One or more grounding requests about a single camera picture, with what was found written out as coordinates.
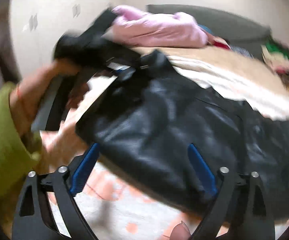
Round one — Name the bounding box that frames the pile of colourful clothes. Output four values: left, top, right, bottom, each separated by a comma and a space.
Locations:
262, 39, 289, 92

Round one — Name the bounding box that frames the dark grey headboard cushion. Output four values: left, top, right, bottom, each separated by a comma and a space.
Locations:
146, 4, 271, 57

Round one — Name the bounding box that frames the pink quilted comforter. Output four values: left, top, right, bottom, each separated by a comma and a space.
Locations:
112, 5, 208, 48

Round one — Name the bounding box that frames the black leather jacket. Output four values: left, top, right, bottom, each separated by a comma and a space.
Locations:
76, 50, 289, 220

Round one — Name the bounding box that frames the red cloth item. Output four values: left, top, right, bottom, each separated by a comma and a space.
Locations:
211, 38, 231, 50

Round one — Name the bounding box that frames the white drawer cabinet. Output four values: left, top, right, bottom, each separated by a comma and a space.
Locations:
10, 0, 121, 77

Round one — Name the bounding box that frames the green sleeve forearm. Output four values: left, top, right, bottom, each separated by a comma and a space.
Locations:
0, 82, 42, 203

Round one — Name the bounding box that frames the person's left hand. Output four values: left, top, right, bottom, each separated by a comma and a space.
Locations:
9, 59, 81, 137

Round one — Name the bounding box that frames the person's right hand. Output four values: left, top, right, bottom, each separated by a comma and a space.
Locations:
169, 221, 191, 240

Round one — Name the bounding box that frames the white pink patterned blanket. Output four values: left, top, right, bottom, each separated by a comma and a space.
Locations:
40, 55, 289, 240

